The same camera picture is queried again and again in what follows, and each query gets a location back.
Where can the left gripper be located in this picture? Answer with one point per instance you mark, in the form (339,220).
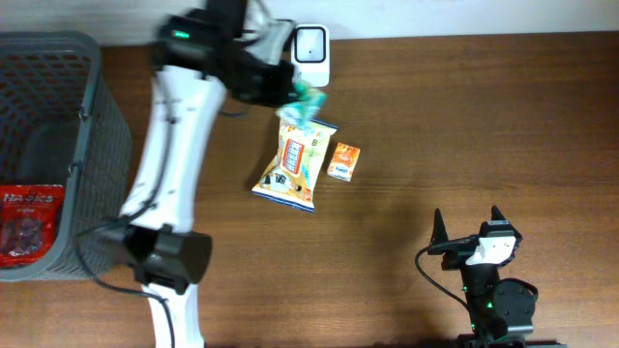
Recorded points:
(268,93)

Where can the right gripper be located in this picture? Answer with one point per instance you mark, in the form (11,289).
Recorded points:
(454,258)

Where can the teal tissue pack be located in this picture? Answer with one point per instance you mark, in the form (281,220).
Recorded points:
(309,101)

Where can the beige wet wipes pack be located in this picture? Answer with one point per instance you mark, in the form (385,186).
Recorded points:
(290,177)

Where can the orange tissue pack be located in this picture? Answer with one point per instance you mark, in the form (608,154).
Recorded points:
(343,162)

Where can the red candy bag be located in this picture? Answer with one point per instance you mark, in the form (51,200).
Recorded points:
(29,216)

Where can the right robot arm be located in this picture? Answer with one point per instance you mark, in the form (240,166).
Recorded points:
(500,309)

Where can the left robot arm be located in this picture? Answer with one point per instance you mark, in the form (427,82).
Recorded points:
(225,49)

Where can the white barcode scanner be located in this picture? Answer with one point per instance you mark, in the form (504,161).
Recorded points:
(310,54)

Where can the grey plastic mesh basket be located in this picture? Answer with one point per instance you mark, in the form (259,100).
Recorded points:
(60,125)

